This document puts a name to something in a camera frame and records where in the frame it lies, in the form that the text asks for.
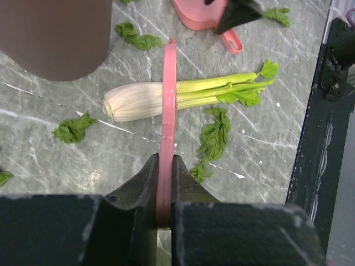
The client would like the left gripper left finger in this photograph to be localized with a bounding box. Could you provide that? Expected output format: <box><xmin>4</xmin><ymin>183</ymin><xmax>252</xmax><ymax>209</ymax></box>
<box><xmin>106</xmin><ymin>153</ymin><xmax>159</xmax><ymax>265</ymax></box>

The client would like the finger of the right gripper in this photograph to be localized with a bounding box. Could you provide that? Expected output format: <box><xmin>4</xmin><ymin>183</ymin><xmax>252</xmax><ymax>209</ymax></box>
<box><xmin>216</xmin><ymin>0</ymin><xmax>263</xmax><ymax>34</ymax></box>

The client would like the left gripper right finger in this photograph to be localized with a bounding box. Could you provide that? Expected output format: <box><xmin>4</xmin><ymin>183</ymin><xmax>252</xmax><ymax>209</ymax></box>
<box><xmin>171</xmin><ymin>155</ymin><xmax>221</xmax><ymax>205</ymax></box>

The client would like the pink dustpan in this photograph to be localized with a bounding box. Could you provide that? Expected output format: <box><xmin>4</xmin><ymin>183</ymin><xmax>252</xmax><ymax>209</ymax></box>
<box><xmin>172</xmin><ymin>0</ymin><xmax>244</xmax><ymax>55</ymax></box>

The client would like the pink hand brush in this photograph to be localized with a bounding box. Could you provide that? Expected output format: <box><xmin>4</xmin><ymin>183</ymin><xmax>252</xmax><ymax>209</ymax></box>
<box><xmin>155</xmin><ymin>38</ymin><xmax>177</xmax><ymax>230</ymax></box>

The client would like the green scrap right of bin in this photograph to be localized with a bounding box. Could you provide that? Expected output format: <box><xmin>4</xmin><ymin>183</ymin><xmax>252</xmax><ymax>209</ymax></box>
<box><xmin>263</xmin><ymin>7</ymin><xmax>291</xmax><ymax>28</ymax></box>

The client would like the long green paper scrap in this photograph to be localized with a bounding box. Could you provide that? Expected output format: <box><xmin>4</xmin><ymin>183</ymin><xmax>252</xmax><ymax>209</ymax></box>
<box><xmin>190</xmin><ymin>108</ymin><xmax>231</xmax><ymax>183</ymax></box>

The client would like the celery stalk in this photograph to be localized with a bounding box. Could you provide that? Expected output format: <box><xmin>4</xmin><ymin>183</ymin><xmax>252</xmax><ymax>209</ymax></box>
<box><xmin>103</xmin><ymin>59</ymin><xmax>279</xmax><ymax>122</ymax></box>

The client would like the green scrap near celery root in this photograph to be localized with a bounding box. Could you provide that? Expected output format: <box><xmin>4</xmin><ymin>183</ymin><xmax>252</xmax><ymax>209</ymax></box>
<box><xmin>52</xmin><ymin>113</ymin><xmax>97</xmax><ymax>144</ymax></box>

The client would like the green scrap by bin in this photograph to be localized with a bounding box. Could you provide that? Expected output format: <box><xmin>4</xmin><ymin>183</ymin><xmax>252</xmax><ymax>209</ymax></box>
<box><xmin>115</xmin><ymin>22</ymin><xmax>164</xmax><ymax>51</ymax></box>

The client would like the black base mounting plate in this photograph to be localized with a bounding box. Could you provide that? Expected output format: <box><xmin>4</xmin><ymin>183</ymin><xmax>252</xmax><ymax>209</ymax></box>
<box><xmin>286</xmin><ymin>18</ymin><xmax>354</xmax><ymax>250</ymax></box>

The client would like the green leafy lettuce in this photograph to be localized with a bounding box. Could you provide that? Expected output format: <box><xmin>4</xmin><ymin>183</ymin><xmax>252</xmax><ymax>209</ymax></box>
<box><xmin>0</xmin><ymin>171</ymin><xmax>13</xmax><ymax>187</ymax></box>

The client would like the brown trash bin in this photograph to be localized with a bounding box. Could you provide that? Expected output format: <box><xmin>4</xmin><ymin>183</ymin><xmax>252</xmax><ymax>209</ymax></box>
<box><xmin>1</xmin><ymin>0</ymin><xmax>113</xmax><ymax>81</ymax></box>

